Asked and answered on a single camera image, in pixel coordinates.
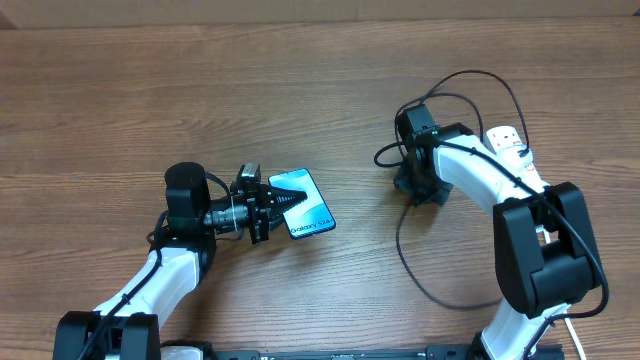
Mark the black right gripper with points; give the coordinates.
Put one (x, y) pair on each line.
(405, 187)

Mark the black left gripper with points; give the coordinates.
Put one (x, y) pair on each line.
(259, 203)

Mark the blue Galaxy smartphone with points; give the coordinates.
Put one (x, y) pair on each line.
(310, 217)

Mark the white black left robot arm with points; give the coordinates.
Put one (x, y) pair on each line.
(182, 248)

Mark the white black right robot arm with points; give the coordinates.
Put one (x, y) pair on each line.
(546, 257)

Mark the white charger plug adapter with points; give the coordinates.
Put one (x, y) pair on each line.
(518, 157)

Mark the white power strip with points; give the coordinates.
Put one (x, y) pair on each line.
(506, 144)

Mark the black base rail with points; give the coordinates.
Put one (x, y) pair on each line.
(325, 354)

